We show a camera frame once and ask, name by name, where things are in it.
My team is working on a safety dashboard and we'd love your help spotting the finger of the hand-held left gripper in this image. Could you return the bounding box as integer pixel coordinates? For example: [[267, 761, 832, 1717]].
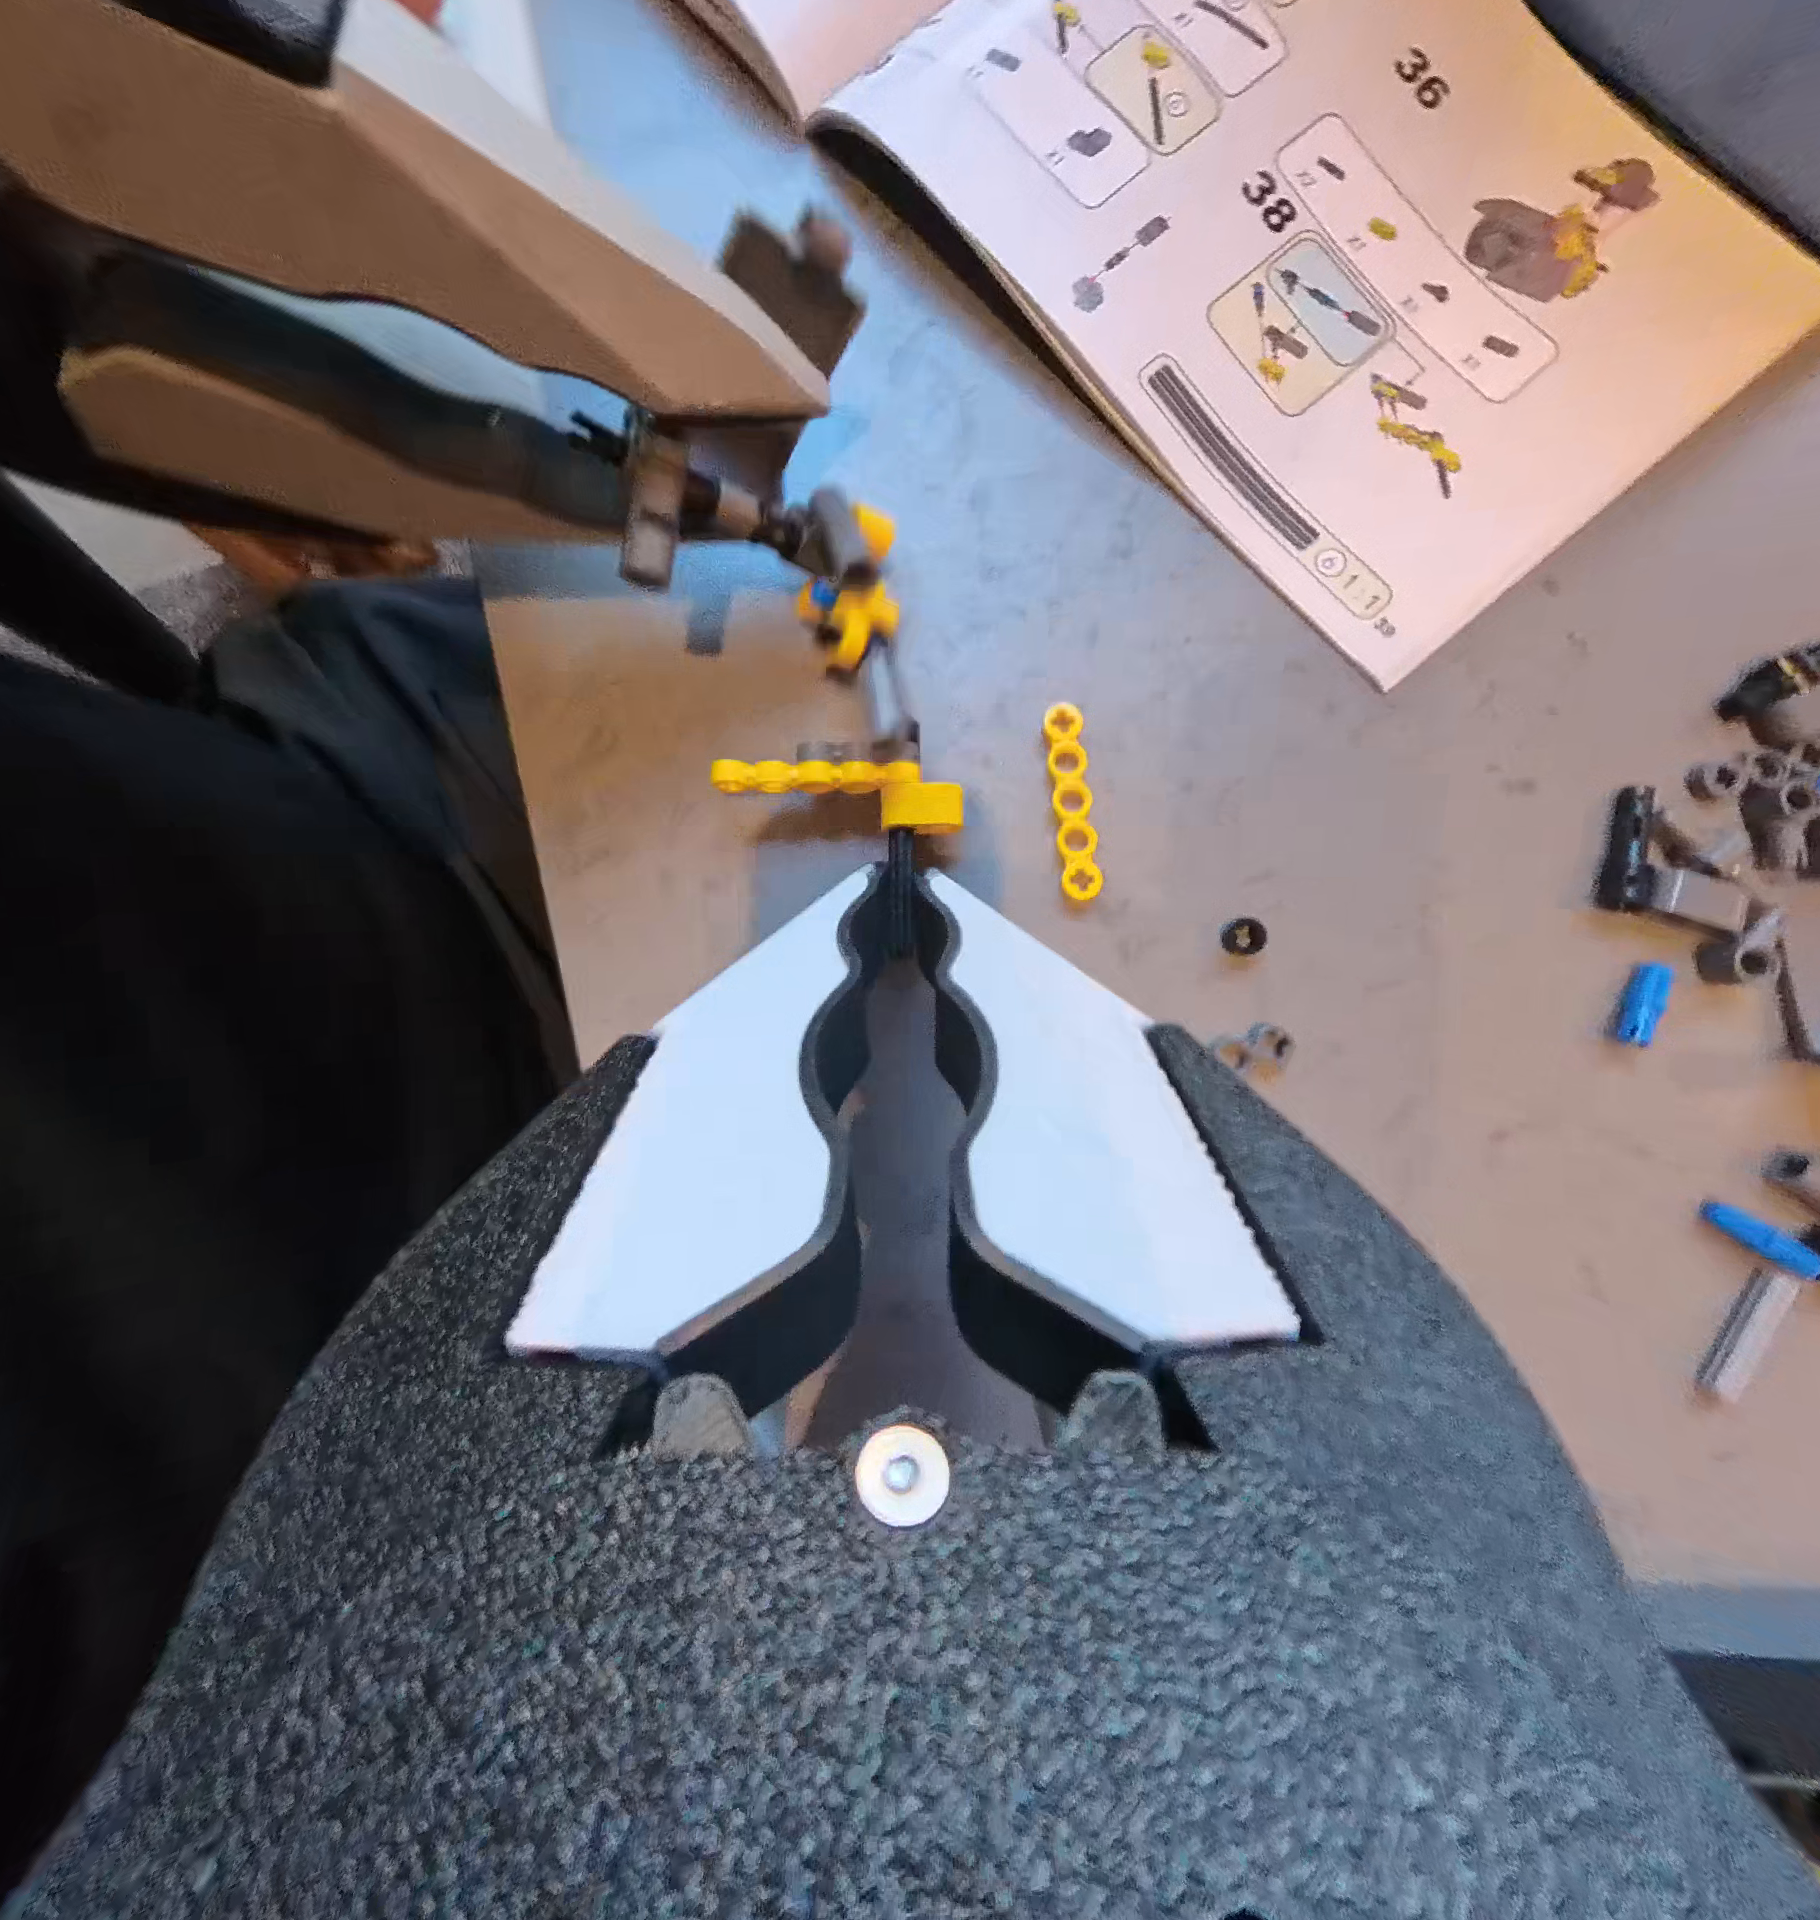
[[57, 256, 695, 563], [0, 30, 832, 421]]

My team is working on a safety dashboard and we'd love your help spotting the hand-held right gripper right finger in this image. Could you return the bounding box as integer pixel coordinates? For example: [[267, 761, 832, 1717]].
[[928, 869, 1313, 1356]]

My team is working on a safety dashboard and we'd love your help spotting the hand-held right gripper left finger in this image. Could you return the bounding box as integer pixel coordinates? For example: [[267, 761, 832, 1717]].
[[507, 869, 886, 1370]]

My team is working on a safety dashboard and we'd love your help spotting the yellow perforated brick beam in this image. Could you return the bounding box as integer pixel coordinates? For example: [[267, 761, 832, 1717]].
[[710, 750, 901, 800]]

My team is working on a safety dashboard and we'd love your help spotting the black axle with yellow connector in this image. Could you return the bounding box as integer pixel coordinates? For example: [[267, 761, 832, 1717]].
[[879, 774, 970, 908]]

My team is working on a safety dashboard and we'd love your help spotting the grey and yellow brick assembly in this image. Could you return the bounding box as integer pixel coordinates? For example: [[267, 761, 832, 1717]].
[[617, 204, 928, 752]]

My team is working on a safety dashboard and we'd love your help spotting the instruction booklet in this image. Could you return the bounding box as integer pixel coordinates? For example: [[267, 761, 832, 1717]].
[[687, 0, 1820, 696]]

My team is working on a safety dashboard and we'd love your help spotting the grey desk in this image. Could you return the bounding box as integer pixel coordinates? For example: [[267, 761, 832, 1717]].
[[460, 0, 1820, 1591]]

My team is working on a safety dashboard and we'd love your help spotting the small yellow brick piece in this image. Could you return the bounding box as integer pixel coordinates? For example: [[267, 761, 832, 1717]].
[[1041, 699, 1109, 908]]

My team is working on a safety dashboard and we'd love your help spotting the person's black clothing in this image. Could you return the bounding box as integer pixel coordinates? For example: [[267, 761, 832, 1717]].
[[0, 570, 583, 1920]]

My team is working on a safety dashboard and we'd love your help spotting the blue axle peg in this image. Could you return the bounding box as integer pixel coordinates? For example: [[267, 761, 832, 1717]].
[[1701, 1198, 1820, 1284]]

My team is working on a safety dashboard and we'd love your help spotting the light grey axle rod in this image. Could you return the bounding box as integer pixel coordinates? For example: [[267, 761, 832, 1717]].
[[1696, 1263, 1810, 1406]]

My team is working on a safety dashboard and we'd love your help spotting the pile of small building bricks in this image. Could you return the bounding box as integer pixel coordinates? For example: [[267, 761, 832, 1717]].
[[1593, 623, 1820, 1082]]

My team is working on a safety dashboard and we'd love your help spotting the grey cardboard box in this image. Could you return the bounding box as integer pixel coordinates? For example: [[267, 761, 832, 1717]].
[[1526, 0, 1820, 293]]

